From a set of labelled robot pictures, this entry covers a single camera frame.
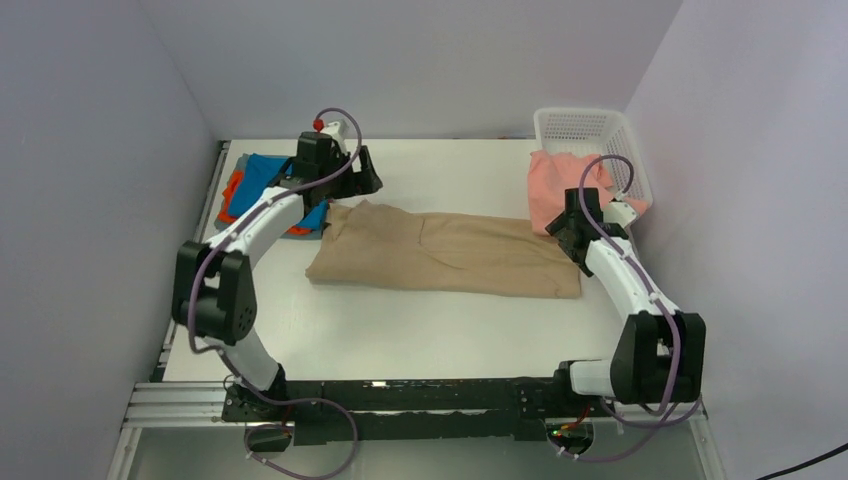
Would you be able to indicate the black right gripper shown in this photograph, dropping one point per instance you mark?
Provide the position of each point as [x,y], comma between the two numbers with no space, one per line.
[557,230]

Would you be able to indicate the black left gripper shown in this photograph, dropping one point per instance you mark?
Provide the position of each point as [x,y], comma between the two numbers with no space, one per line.
[360,183]

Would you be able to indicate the beige t-shirt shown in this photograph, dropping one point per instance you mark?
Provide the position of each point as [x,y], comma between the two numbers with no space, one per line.
[384,246]

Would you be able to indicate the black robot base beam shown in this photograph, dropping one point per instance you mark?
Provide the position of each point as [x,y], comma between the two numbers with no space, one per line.
[522,408]

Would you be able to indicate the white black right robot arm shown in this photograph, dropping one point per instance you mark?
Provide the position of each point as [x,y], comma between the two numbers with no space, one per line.
[659,355]

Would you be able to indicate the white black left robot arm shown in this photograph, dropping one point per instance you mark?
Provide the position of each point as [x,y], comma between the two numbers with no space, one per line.
[213,289]

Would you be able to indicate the white plastic laundry basket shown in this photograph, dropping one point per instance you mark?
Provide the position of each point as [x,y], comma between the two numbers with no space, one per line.
[586,131]

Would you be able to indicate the blue folded t-shirt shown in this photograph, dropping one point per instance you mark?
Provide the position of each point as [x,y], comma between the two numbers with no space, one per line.
[265,182]

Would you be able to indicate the orange folded t-shirt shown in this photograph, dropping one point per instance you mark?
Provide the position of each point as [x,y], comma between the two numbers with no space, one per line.
[242,191]

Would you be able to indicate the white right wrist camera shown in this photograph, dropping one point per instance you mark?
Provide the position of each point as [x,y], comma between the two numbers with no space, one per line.
[619,212]

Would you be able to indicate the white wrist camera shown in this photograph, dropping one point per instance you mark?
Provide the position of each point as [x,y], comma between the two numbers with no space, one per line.
[619,212]
[336,129]

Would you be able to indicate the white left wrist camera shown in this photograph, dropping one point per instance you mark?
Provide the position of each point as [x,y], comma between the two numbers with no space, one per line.
[336,129]

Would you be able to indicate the aluminium frame rails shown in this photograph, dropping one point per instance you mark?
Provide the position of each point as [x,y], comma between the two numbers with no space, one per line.
[164,405]

